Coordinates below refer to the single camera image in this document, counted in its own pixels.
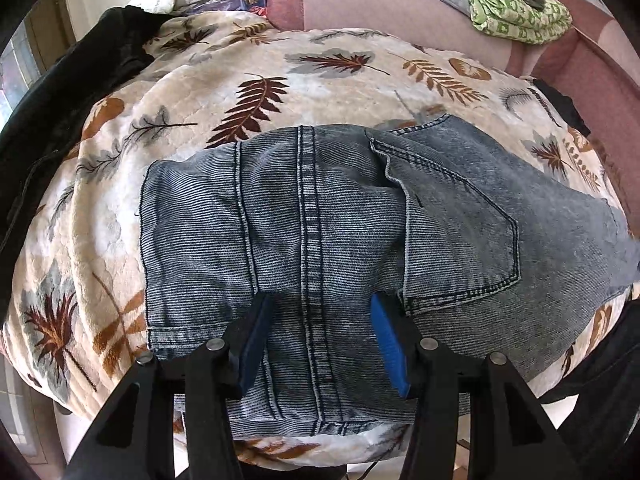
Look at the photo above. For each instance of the blue denim pants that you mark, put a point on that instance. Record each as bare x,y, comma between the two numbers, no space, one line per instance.
325,210

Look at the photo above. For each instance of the pink sofa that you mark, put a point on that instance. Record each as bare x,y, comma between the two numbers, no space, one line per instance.
375,10

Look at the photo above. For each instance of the window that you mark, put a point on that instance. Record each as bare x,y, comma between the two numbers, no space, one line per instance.
12,70

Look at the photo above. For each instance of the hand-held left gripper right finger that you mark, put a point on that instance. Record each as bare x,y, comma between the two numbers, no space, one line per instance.
391,346

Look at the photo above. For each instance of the purple printed cloth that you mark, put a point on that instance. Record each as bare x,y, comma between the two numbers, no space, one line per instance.
240,0

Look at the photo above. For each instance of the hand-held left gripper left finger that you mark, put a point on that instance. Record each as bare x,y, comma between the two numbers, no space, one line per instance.
254,346

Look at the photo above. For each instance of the leaf printed blanket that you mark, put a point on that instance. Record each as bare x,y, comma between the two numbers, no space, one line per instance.
200,85

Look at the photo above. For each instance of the green patterned cloth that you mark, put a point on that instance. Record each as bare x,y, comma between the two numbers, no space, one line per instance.
505,17

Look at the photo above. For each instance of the black jacket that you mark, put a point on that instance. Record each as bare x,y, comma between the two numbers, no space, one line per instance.
50,110

